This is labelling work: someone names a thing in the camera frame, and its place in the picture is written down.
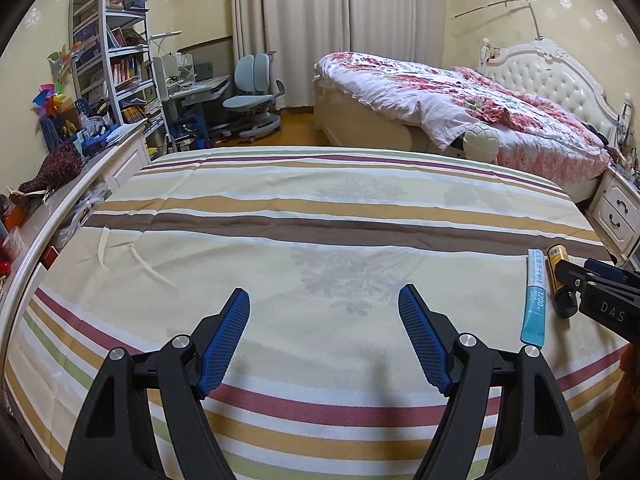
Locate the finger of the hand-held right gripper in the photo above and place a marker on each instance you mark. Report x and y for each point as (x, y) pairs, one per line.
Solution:
(612, 271)
(570, 277)

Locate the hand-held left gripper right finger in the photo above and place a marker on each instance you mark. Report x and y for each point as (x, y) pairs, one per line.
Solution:
(422, 340)

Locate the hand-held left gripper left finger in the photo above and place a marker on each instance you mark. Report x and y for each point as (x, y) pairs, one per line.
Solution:
(222, 340)

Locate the yellow bottle with black cap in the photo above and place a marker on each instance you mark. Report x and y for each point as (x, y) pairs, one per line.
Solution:
(551, 270)

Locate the white and blue tube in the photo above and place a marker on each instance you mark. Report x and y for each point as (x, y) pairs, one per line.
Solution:
(534, 300)

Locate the white nightstand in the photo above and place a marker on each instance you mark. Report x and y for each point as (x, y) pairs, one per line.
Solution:
(617, 210)

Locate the clutter of small bottles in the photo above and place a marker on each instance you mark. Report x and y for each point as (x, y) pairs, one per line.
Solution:
(629, 160)

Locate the striped bed sheet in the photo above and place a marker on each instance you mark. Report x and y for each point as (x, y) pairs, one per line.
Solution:
(300, 240)

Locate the white round pouf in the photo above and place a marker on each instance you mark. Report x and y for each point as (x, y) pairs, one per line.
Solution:
(481, 142)

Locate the white curved bed board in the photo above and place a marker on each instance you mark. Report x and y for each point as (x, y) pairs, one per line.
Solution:
(122, 167)

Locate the white tufted headboard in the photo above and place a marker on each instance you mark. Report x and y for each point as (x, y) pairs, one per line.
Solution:
(550, 75)

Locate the blue storage crate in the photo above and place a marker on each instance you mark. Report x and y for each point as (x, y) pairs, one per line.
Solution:
(190, 132)

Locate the white bed base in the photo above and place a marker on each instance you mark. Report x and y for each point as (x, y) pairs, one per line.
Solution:
(350, 115)

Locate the floral pink quilt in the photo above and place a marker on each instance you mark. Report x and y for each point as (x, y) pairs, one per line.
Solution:
(425, 90)

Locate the dark red knit hat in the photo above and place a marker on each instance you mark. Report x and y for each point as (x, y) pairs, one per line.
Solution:
(57, 165)

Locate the grey study desk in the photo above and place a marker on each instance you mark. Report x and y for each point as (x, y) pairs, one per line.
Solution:
(200, 87)

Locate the blue-grey desk chair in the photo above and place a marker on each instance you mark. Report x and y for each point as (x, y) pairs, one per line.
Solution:
(250, 72)

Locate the blue plastic basket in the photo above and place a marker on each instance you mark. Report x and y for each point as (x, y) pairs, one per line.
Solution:
(50, 132)

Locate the white bookshelf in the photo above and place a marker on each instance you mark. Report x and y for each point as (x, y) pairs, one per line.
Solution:
(125, 67)

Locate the colourful paper pinwheel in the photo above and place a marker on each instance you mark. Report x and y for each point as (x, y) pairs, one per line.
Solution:
(65, 55)
(47, 96)

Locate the white desk lamp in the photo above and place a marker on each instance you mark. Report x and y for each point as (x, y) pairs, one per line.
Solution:
(165, 36)

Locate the beige curtains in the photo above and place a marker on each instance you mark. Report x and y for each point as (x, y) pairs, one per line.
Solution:
(300, 20)

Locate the metal wall rod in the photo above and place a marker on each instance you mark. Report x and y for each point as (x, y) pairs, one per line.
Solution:
(500, 3)

